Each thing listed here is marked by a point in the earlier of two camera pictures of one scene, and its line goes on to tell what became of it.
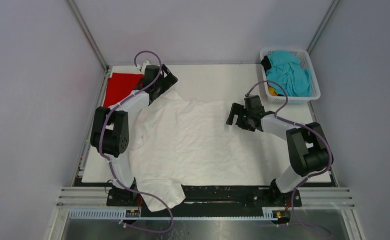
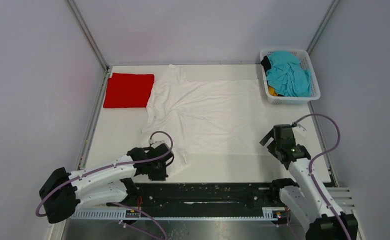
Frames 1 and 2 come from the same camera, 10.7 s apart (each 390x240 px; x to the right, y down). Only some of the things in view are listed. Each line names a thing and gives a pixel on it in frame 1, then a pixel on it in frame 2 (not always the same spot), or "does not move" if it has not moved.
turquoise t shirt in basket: (287, 71) does not move
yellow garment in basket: (272, 91) does not move
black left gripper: (168, 80) -> (160, 176)
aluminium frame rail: (73, 7) does not move
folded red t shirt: (120, 85) does not move
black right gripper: (238, 109) -> (271, 146)
